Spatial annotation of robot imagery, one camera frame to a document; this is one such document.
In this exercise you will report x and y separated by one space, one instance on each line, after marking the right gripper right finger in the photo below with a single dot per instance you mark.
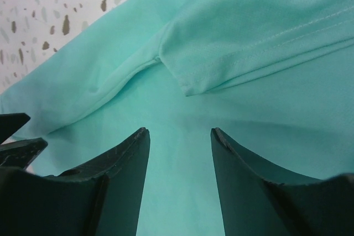
276 197

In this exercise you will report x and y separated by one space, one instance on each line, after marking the mint green t shirt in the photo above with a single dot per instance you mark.
274 75

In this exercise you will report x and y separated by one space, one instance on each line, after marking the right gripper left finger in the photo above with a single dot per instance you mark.
99 197

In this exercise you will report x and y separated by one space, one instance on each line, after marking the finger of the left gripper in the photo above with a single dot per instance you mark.
21 153
11 123

